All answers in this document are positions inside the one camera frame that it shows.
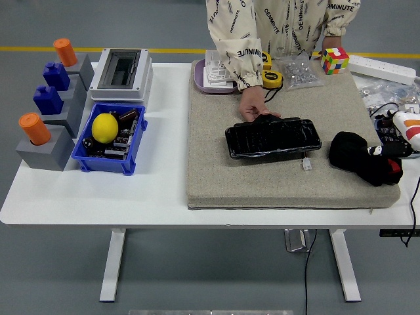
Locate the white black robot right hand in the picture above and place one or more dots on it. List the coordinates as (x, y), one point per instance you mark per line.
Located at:
(408, 129)

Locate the person's right hand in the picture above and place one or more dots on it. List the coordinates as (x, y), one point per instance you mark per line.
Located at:
(251, 101)

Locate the person's left hand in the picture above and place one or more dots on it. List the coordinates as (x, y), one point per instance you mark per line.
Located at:
(329, 47)

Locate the black rag with red patch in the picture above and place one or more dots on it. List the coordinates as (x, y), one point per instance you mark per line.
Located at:
(348, 147)

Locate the person's right forearm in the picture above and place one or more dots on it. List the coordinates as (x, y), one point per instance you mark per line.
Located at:
(239, 62)

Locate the person's left forearm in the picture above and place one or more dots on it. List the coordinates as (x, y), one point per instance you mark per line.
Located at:
(334, 31)

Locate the black table control panel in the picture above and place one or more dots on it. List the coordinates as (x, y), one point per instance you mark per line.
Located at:
(398, 233)

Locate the multicolour puzzle cube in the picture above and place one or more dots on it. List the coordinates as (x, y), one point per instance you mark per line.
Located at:
(334, 60)

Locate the yellow tape measure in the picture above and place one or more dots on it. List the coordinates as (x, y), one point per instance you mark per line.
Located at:
(266, 60)
(271, 78)

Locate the clear bag of metal nuts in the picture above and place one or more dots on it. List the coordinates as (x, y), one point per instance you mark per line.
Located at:
(300, 73)

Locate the clear bags of small parts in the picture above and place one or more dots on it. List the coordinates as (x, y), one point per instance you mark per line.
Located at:
(384, 92)

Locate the person's torso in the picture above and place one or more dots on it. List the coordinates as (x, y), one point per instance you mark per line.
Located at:
(282, 19)

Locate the white power strip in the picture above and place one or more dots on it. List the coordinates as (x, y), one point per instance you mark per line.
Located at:
(380, 69)

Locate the purple oval tray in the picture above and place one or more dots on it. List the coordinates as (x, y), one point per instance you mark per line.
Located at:
(198, 75)

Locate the grey-brown mat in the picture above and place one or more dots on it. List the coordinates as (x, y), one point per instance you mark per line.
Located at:
(262, 183)

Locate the small white connector plug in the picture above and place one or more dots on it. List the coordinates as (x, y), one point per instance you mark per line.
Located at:
(306, 165)

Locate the brown electronic component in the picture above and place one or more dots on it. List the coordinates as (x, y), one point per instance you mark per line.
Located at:
(128, 115)

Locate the grey electrical distribution box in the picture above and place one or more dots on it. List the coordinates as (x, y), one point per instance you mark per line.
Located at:
(121, 75)

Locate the dark circuit board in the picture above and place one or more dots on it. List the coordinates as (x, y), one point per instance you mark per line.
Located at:
(122, 138)
(115, 153)

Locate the white table leg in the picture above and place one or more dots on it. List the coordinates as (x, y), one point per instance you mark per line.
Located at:
(111, 262)
(346, 262)

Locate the yellow lemon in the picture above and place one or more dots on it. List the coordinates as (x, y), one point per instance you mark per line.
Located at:
(105, 128)

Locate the blue plastic bin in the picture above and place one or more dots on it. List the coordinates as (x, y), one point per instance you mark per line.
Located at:
(108, 165)

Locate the black round knob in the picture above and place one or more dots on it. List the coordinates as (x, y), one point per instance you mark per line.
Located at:
(88, 142)

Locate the grey cube block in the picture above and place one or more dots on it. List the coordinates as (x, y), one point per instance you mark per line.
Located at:
(46, 155)
(85, 70)
(72, 118)
(77, 92)

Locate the orange cylinder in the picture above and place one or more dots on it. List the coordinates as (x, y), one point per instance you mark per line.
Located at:
(34, 129)
(65, 52)

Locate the blue plastic block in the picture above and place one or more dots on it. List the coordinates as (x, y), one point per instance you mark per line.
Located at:
(56, 77)
(48, 101)

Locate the white switch panel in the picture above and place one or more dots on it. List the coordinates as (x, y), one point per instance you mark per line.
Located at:
(213, 58)
(216, 78)

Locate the metal bracket under table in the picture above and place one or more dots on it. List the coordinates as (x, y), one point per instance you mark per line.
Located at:
(295, 241)

